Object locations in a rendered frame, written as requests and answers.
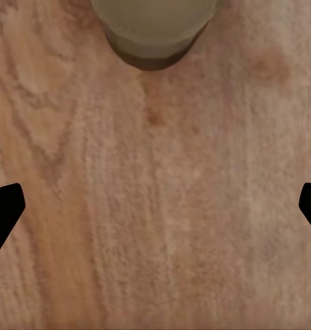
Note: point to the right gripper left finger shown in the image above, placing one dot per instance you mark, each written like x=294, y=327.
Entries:
x=12, y=205

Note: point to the pillar candle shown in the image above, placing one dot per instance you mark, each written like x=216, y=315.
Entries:
x=153, y=35

